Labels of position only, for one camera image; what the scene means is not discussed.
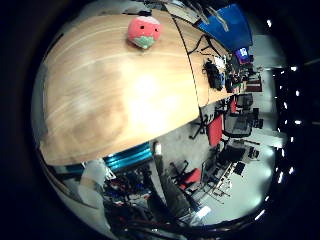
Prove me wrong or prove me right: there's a red office chair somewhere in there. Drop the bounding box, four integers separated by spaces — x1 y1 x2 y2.
206 113 225 148

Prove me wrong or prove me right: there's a black office chair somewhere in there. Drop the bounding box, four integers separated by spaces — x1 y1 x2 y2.
223 111 264 138

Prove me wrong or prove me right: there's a glowing computer monitor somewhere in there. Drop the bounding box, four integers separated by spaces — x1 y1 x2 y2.
235 47 251 64

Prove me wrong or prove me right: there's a red strawberry plush toy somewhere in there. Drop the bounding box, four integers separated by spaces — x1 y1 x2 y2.
126 15 163 50

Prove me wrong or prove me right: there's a blue metal table frame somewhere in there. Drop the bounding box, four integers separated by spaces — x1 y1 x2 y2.
103 142 154 173

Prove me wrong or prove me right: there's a red swivel chair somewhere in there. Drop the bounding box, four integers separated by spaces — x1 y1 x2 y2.
170 160 203 191

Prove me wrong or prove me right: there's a black cable on table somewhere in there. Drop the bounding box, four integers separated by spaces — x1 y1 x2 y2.
187 33 222 58

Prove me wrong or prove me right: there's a black device on table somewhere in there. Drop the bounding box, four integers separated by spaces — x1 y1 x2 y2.
203 59 226 92

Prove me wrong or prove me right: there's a blue panel board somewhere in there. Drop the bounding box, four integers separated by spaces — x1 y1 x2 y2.
198 3 254 53

